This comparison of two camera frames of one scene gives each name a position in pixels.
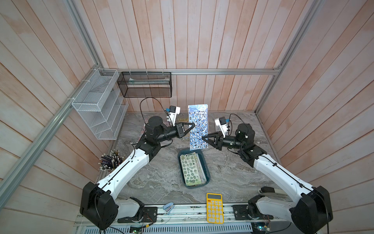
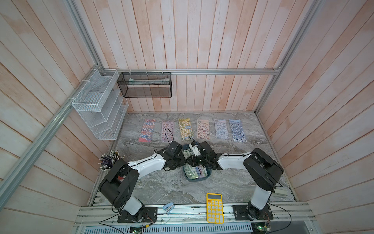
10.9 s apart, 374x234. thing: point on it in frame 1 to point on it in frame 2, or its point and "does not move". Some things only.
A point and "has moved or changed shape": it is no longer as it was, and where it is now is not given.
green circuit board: (260, 227) does not move
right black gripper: (217, 145) to (192, 161)
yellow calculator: (215, 209) does not move
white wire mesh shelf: (101, 104) does not move
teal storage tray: (204, 161) to (199, 179)
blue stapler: (168, 207) does not move
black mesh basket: (145, 84) does not move
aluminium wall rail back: (192, 71) does not move
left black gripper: (180, 130) to (183, 161)
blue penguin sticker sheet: (198, 115) has moved or changed shape
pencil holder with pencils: (109, 162) does not move
